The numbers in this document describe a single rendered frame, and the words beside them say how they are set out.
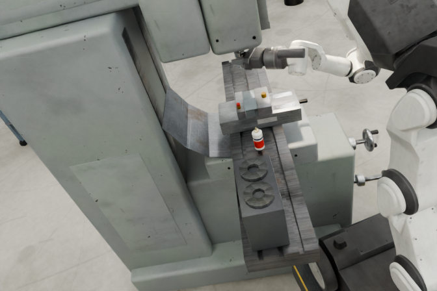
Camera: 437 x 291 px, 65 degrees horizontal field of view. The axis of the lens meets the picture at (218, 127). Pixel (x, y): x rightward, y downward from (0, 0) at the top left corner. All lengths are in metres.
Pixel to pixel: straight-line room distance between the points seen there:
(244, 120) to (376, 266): 0.76
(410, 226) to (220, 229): 1.02
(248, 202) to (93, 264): 1.72
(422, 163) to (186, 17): 0.82
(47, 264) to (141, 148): 1.56
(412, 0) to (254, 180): 0.61
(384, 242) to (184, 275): 1.05
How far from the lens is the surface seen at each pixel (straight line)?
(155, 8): 1.20
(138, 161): 1.44
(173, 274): 2.05
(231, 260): 1.99
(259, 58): 1.34
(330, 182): 1.76
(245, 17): 1.23
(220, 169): 1.55
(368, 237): 1.57
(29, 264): 2.87
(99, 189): 1.60
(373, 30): 0.89
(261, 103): 1.46
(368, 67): 1.39
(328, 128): 1.77
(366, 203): 2.39
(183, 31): 1.22
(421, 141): 0.99
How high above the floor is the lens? 1.92
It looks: 39 degrees down
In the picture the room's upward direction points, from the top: 16 degrees counter-clockwise
